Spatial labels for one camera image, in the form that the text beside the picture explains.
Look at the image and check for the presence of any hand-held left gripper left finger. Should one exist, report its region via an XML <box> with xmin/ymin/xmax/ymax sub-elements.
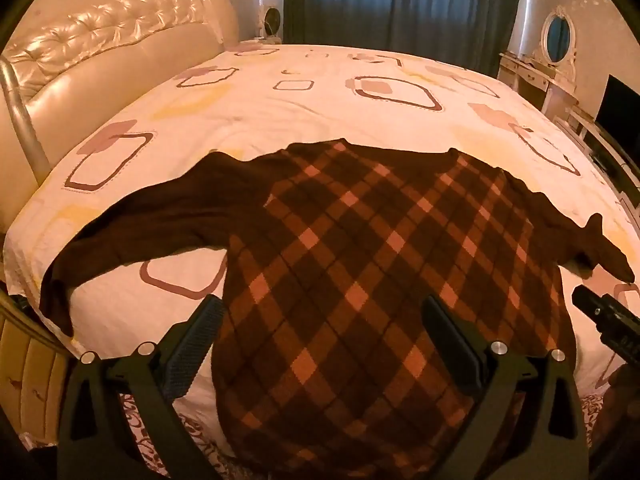
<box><xmin>57</xmin><ymin>294</ymin><xmax>226</xmax><ymax>480</ymax></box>

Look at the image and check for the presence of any brown plaid sweater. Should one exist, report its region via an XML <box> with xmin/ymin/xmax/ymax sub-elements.
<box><xmin>39</xmin><ymin>137</ymin><xmax>636</xmax><ymax>480</ymax></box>

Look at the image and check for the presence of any wooden bed frame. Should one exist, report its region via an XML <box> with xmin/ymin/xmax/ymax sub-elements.
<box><xmin>0</xmin><ymin>300</ymin><xmax>70</xmax><ymax>453</ymax></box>

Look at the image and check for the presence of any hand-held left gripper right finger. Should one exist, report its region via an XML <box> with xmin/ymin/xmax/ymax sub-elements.
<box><xmin>421</xmin><ymin>294</ymin><xmax>588</xmax><ymax>480</ymax></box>

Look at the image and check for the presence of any cream tufted leather headboard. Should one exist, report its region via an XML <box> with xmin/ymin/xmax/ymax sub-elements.
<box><xmin>0</xmin><ymin>0</ymin><xmax>240</xmax><ymax>196</ymax></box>

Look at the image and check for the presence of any black television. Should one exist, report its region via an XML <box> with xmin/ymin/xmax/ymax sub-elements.
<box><xmin>595</xmin><ymin>74</ymin><xmax>640</xmax><ymax>151</ymax></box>

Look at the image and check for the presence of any white vanity table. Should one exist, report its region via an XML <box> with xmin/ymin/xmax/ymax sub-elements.
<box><xmin>497</xmin><ymin>52</ymin><xmax>581</xmax><ymax>117</ymax></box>

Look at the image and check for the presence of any floral bed skirt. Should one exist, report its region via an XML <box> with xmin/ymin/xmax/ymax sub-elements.
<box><xmin>117</xmin><ymin>392</ymin><xmax>236</xmax><ymax>480</ymax></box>

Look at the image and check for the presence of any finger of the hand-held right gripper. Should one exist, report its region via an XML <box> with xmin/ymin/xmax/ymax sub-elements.
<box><xmin>571</xmin><ymin>285</ymin><xmax>640</xmax><ymax>361</ymax></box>

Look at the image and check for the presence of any dark window curtain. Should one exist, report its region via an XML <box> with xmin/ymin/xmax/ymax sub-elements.
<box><xmin>283</xmin><ymin>0</ymin><xmax>526</xmax><ymax>78</ymax></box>

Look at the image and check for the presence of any oval vanity mirror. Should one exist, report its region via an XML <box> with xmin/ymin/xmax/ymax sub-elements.
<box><xmin>532</xmin><ymin>5</ymin><xmax>577</xmax><ymax>67</ymax></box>

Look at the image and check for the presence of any bed with patterned sheet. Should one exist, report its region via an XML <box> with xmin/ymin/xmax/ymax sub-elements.
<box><xmin>2</xmin><ymin>42</ymin><xmax>640</xmax><ymax>461</ymax></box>

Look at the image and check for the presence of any white television stand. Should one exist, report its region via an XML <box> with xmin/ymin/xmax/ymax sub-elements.
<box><xmin>565</xmin><ymin>107</ymin><xmax>640</xmax><ymax>221</ymax></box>

